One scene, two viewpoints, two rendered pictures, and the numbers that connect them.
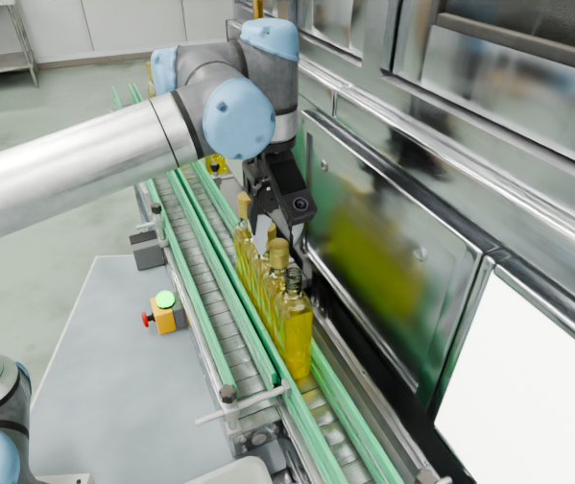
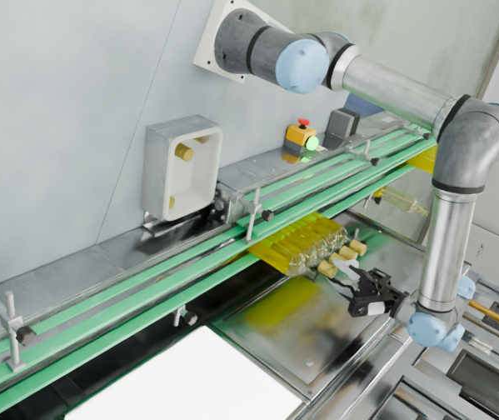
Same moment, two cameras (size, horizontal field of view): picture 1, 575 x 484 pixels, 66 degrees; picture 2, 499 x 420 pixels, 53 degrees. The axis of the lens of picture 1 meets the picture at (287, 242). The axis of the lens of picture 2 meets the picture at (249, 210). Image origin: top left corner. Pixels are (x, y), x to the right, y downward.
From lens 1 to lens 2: 0.75 m
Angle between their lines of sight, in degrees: 12
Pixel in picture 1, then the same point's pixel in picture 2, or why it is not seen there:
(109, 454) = (242, 90)
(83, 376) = not seen: hidden behind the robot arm
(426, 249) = (311, 367)
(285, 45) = (444, 345)
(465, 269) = (302, 387)
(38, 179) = (449, 248)
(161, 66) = (466, 292)
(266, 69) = not seen: hidden behind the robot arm
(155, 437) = (236, 122)
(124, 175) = (431, 276)
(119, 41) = not seen: outside the picture
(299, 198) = (363, 311)
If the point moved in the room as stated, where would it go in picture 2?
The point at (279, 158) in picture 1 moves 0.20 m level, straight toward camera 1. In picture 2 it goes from (386, 307) to (361, 316)
